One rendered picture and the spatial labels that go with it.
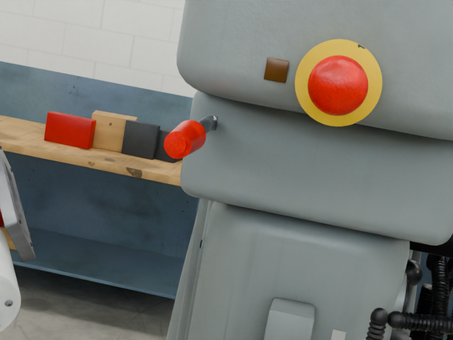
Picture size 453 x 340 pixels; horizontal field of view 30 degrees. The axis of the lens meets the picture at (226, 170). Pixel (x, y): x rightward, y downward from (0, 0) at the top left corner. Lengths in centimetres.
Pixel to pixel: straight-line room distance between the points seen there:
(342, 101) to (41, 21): 484
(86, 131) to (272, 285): 395
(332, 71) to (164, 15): 460
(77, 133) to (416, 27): 416
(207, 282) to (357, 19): 32
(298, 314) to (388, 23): 27
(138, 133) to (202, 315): 389
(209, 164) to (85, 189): 466
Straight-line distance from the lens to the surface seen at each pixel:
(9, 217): 52
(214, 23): 62
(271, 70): 61
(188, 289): 129
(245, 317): 79
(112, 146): 476
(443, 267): 111
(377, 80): 59
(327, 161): 71
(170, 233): 529
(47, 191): 545
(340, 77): 56
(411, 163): 72
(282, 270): 77
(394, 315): 69
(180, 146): 58
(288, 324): 75
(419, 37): 61
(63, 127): 474
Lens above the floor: 180
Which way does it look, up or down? 11 degrees down
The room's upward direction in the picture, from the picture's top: 10 degrees clockwise
